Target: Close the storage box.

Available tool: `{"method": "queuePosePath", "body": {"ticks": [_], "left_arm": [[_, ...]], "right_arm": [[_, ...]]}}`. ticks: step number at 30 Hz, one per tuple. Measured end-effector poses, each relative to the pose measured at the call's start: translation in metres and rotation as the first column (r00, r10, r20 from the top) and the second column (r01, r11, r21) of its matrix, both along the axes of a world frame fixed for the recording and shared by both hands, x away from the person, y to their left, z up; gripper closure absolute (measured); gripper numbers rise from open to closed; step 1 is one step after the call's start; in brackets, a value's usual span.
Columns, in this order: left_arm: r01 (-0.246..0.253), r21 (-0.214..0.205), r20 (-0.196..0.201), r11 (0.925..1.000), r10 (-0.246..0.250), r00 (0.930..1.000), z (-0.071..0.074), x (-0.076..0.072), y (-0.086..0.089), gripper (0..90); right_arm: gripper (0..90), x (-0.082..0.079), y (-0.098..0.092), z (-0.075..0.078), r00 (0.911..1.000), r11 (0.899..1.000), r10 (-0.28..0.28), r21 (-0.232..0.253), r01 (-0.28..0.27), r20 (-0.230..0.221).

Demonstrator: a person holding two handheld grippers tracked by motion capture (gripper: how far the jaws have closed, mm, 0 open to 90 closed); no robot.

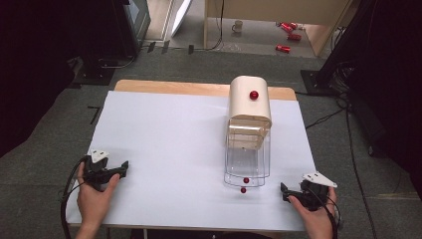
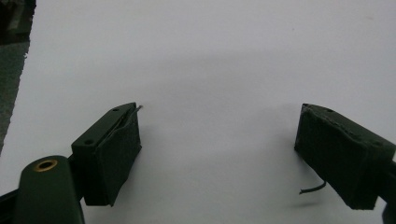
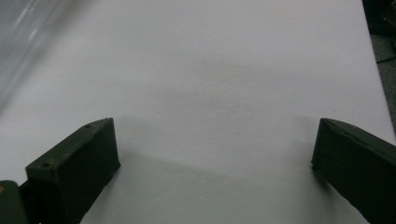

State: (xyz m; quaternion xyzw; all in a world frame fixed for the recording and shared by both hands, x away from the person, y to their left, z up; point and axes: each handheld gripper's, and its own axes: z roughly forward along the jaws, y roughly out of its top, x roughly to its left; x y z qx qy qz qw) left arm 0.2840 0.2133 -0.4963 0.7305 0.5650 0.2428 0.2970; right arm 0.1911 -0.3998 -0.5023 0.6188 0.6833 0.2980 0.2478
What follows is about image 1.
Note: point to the black tape strip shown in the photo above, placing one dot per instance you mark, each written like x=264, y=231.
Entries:
x=191, y=49
x=151, y=47
x=165, y=47

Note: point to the beige mug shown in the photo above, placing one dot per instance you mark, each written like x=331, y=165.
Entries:
x=237, y=26

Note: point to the person's left hand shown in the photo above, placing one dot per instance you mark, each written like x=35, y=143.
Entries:
x=94, y=202

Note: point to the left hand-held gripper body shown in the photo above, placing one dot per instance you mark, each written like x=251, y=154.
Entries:
x=96, y=171

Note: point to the black stand base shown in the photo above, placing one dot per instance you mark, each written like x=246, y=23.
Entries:
x=94, y=74

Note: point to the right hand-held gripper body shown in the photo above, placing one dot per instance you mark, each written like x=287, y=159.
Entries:
x=313, y=192

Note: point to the white table sheet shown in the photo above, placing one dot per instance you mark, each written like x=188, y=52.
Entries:
x=172, y=156

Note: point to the dark curtain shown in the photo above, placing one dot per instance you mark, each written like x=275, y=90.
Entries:
x=40, y=66
x=394, y=83

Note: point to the black tape corner mark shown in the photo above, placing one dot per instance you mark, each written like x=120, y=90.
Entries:
x=95, y=114

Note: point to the black metal stand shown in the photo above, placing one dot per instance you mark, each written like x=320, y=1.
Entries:
x=335, y=49

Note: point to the white board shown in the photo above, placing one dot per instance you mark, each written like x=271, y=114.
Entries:
x=181, y=15

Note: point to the red can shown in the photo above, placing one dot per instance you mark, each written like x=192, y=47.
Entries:
x=283, y=48
x=286, y=27
x=293, y=25
x=294, y=37

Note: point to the person's right hand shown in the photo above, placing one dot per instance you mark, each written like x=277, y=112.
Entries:
x=315, y=219

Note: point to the cream box with clear doors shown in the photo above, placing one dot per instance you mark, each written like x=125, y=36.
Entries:
x=249, y=109

